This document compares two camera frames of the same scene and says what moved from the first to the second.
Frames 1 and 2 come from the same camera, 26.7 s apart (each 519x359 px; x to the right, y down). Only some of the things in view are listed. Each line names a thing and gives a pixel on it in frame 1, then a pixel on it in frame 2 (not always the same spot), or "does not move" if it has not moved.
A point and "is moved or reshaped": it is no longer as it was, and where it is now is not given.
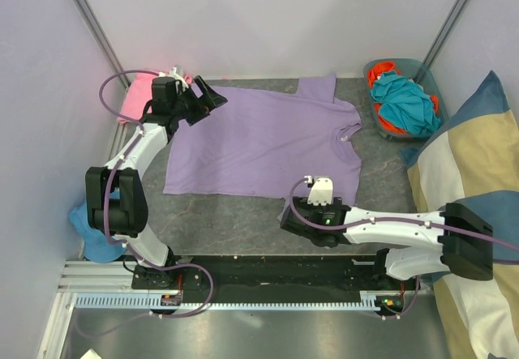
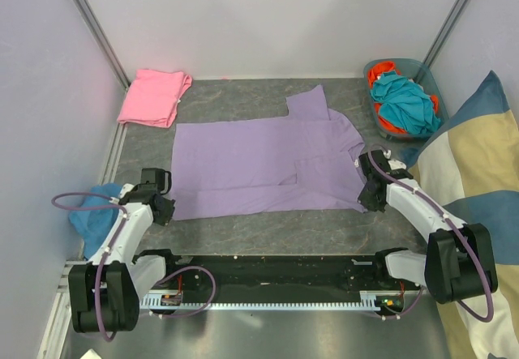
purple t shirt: x=267 y=141 is moved or reshaped
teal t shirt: x=404 y=103 does not move
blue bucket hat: x=96 y=247 does not move
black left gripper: x=212 y=100 → x=169 y=210
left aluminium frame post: x=80 y=2 does not move
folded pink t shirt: x=139 y=99 does not move
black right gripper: x=302 y=203 → x=368 y=203
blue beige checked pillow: x=470 y=159 does not move
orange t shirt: x=375 y=72 does not move
